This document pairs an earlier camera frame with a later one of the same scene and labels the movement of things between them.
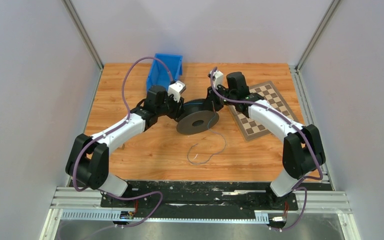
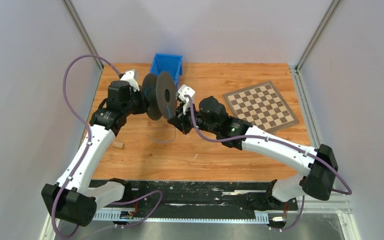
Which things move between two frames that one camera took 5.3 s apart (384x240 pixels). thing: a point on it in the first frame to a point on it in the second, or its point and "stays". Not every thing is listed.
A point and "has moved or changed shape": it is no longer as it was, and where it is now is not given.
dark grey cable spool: x=197 y=118 has moved or changed shape
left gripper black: x=178 y=107 to x=144 y=103
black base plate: x=190 y=199 stays
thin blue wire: x=212 y=154 to x=170 y=118
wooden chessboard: x=254 y=129 stays
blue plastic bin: x=159 y=74 stays
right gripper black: x=211 y=97 to x=180 y=120
